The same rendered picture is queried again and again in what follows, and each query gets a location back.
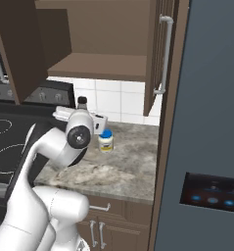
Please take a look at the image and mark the brown drawer front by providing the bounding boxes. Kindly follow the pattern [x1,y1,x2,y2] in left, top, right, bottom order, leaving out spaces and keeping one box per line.
[83,193,156,227]

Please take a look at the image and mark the brown wall cabinet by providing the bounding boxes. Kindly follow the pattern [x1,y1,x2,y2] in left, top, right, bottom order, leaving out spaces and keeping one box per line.
[34,0,153,83]

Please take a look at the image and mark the white jar with blue lid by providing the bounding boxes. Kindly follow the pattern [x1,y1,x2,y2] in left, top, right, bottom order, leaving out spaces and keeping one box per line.
[97,128,115,154]

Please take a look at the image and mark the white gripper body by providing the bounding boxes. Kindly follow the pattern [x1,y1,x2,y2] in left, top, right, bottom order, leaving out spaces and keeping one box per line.
[52,105,78,123]

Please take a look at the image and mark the grey fridge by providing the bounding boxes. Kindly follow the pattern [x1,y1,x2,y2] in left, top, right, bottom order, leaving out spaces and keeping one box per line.
[154,0,234,251]

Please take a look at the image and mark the plain brown cabinet door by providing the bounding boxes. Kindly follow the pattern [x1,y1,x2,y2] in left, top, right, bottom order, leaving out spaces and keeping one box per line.
[0,0,50,106]

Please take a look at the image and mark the brown base cupboard door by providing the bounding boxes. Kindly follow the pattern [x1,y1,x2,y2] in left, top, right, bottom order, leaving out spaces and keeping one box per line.
[97,219,153,251]
[74,218,100,251]

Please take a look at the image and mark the grey drawer handle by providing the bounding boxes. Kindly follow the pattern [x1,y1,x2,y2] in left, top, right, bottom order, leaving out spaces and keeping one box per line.
[88,202,112,213]

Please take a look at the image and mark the grey base cupboard handle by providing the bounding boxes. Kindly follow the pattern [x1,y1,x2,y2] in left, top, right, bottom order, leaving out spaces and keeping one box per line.
[98,222,108,250]
[89,220,99,249]

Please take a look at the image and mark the tall brown fridge surround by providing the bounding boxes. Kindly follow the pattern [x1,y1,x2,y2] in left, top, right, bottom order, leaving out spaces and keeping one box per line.
[147,0,191,251]

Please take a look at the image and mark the black glass hob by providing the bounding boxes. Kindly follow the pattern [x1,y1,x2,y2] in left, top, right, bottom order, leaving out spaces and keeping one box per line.
[0,76,75,226]

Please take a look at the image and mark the black capped bottle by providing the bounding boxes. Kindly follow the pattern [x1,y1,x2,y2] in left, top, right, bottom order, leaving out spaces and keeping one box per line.
[76,95,89,111]

